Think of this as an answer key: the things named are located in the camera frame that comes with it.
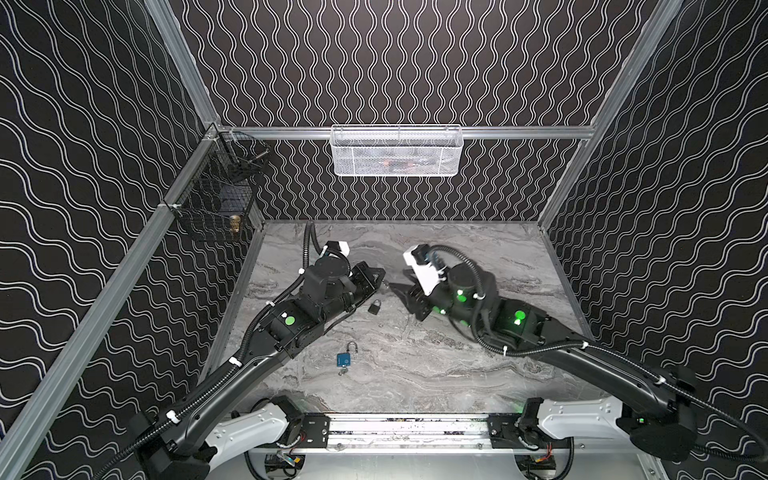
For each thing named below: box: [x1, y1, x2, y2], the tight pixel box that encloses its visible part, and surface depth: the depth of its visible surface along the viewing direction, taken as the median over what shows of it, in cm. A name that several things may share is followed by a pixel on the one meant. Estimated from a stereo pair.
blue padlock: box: [336, 340, 358, 367], surface depth 87 cm
